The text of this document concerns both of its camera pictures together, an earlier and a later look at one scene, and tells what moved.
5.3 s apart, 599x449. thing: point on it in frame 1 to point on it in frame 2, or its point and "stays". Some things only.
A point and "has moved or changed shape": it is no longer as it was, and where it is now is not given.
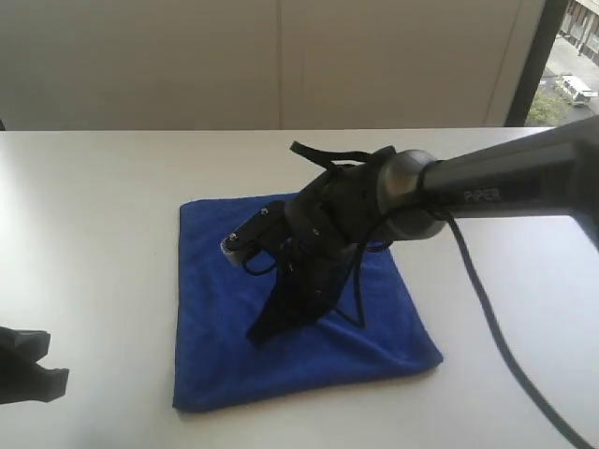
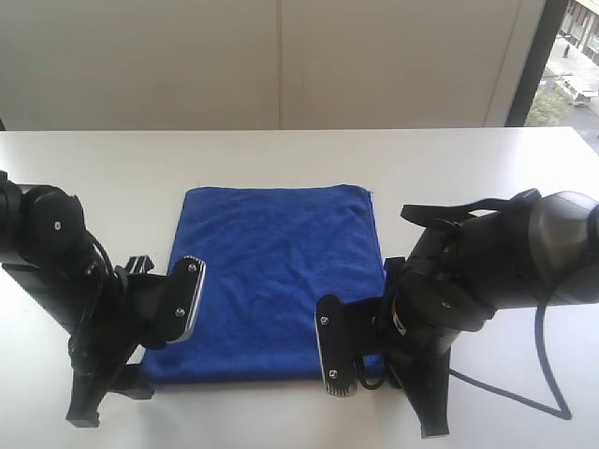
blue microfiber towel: (215, 363) has moved or changed shape
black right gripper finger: (279, 315) to (429, 396)
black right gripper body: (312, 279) to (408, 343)
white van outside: (579, 92) stays
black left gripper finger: (33, 345) to (88, 392)
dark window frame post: (537, 62) stays
